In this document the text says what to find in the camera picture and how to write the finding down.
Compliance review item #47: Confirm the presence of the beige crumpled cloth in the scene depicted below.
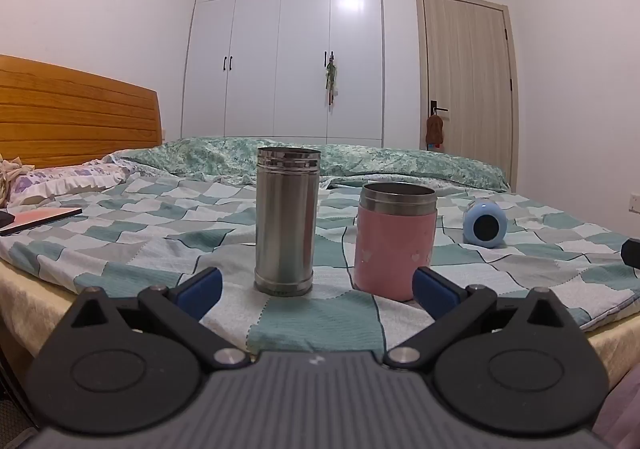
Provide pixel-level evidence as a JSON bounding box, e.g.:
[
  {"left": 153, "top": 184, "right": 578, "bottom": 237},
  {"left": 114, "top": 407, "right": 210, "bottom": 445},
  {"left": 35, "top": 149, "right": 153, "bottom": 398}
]
[{"left": 0, "top": 154, "right": 36, "bottom": 204}]

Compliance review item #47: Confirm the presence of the tall stainless steel cup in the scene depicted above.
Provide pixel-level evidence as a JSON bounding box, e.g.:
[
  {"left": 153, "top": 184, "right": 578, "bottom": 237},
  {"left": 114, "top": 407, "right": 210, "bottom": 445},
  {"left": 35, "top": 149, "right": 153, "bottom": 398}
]
[{"left": 254, "top": 146, "right": 321, "bottom": 296}]

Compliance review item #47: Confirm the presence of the green patterned quilt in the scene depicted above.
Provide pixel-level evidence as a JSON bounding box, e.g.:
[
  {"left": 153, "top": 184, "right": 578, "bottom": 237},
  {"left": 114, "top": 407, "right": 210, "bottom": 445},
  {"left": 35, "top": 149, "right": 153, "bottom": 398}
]
[{"left": 102, "top": 136, "right": 511, "bottom": 193}]

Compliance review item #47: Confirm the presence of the beige bed mattress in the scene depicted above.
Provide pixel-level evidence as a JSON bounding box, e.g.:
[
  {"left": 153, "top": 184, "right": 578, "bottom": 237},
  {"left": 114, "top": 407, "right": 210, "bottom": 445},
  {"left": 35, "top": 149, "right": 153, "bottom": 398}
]
[{"left": 0, "top": 259, "right": 640, "bottom": 380}]

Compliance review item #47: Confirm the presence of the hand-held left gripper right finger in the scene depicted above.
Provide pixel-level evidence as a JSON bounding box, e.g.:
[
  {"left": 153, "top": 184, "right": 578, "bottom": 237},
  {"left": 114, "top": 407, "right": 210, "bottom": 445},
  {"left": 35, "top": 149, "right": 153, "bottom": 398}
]
[{"left": 382, "top": 266, "right": 571, "bottom": 373}]

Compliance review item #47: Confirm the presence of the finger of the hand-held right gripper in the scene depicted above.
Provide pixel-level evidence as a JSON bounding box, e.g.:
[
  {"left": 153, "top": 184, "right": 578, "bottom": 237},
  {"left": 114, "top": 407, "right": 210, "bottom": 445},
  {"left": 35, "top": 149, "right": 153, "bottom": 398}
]
[{"left": 620, "top": 238, "right": 640, "bottom": 271}]

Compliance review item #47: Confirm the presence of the light wooden door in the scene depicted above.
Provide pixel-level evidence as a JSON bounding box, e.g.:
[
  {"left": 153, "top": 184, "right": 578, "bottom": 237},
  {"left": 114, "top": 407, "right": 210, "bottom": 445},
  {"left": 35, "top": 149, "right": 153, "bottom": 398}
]
[{"left": 415, "top": 0, "right": 517, "bottom": 192}]

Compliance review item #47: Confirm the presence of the pink flat book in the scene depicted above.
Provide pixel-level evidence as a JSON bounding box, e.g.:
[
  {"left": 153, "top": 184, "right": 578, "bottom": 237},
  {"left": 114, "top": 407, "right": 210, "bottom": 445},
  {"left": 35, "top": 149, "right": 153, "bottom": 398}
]
[{"left": 0, "top": 207, "right": 83, "bottom": 237}]

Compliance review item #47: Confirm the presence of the checkered bed sheet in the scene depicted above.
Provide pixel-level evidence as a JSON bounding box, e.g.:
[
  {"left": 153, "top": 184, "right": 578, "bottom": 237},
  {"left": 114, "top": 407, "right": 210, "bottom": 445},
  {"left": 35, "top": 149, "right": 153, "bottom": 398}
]
[{"left": 0, "top": 174, "right": 640, "bottom": 355}]

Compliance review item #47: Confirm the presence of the green hanging ornament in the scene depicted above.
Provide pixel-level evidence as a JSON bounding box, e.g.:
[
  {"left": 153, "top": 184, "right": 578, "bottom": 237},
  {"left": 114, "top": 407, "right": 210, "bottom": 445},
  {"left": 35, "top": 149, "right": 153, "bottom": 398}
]
[{"left": 324, "top": 60, "right": 340, "bottom": 106}]

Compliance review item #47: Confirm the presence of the blue cup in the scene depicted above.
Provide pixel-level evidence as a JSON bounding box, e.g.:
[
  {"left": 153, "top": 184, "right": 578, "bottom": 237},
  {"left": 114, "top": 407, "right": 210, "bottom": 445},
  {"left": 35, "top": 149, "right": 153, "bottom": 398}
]
[{"left": 462, "top": 197, "right": 509, "bottom": 247}]

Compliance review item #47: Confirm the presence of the purple floral pillow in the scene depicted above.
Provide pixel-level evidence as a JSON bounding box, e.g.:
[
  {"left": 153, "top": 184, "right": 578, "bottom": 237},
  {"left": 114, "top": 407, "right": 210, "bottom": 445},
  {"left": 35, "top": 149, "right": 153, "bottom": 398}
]
[{"left": 0, "top": 160, "right": 146, "bottom": 207}]

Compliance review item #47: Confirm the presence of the brown hanging pouch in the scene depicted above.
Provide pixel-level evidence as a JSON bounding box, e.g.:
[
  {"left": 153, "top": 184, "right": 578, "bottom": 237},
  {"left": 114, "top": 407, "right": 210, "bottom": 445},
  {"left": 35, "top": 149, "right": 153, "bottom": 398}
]
[{"left": 425, "top": 111, "right": 445, "bottom": 150}]

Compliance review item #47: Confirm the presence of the white wardrobe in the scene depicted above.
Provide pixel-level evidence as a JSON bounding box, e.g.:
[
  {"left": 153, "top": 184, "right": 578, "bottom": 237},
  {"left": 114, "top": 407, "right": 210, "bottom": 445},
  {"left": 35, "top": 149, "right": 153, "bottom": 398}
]
[{"left": 181, "top": 0, "right": 386, "bottom": 148}]

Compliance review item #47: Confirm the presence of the wooden bed headboard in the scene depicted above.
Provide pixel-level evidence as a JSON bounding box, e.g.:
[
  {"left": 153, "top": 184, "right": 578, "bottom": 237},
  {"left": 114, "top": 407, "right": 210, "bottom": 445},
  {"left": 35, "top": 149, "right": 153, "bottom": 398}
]
[{"left": 0, "top": 54, "right": 163, "bottom": 170}]

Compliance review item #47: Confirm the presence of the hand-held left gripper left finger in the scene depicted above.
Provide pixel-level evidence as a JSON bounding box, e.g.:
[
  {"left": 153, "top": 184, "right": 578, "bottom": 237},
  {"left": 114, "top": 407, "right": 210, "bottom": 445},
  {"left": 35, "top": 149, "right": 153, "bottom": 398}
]
[{"left": 71, "top": 267, "right": 252, "bottom": 373}]

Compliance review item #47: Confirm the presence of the pink cup with steel rim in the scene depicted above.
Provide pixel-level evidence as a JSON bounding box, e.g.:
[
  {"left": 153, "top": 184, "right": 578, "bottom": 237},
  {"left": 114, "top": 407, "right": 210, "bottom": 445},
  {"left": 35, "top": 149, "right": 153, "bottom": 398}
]
[{"left": 353, "top": 182, "right": 438, "bottom": 302}]

